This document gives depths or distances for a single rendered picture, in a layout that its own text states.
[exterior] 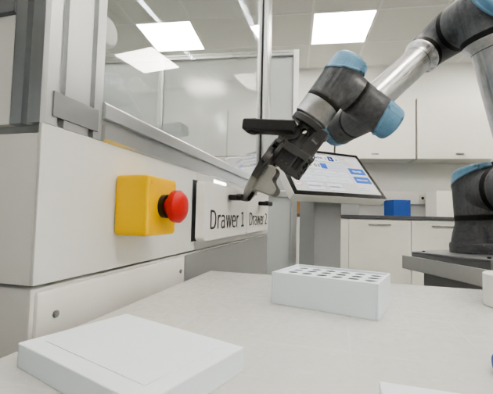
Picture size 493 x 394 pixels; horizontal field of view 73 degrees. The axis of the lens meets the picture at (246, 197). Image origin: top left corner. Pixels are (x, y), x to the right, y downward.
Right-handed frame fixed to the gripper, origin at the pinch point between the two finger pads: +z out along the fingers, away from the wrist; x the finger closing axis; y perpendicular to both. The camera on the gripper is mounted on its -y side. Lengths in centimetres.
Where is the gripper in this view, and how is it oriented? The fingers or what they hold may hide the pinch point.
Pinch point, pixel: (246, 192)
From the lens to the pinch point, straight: 73.2
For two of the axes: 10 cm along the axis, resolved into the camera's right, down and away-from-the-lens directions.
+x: 2.6, 0.6, 9.6
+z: -5.7, 8.1, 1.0
